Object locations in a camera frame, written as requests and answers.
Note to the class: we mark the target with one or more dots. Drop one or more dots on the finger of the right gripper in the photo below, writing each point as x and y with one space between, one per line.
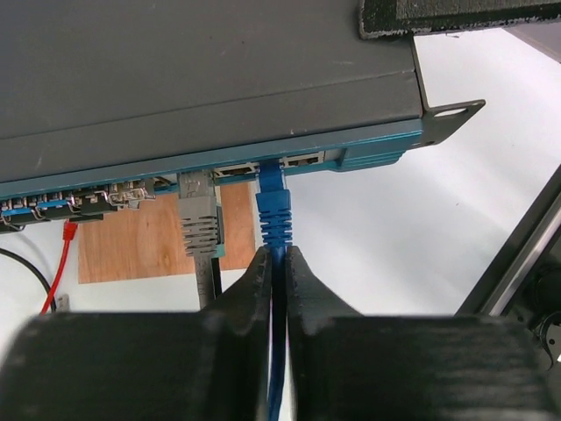
379 19

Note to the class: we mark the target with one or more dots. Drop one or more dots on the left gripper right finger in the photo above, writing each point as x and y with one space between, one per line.
349 366

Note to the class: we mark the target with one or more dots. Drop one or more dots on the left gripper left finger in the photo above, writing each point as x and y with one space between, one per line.
206 365

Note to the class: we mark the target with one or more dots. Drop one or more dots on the wooden board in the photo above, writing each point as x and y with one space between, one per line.
147 243

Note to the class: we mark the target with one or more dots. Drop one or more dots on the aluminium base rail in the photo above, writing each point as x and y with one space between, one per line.
522 283

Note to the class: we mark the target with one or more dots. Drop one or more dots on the black blue network switch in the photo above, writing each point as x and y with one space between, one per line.
97 95

